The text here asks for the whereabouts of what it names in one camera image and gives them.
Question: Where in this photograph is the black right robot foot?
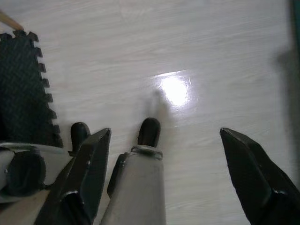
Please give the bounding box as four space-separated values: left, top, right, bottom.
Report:
136 117 162 148

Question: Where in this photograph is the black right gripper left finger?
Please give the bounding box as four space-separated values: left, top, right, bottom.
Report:
34 127 112 225

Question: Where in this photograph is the black interlocking foam mat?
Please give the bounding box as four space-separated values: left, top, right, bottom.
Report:
0 31 65 149

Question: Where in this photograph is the black left robot foot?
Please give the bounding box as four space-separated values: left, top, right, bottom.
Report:
67 122 91 157

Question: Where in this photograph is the black robot foot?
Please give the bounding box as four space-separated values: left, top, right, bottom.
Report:
136 117 162 148
67 122 91 157

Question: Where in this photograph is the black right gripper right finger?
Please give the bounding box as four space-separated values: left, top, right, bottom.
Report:
219 127 300 225

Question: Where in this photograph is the light wooden stick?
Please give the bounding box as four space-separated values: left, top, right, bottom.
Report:
0 9 24 31

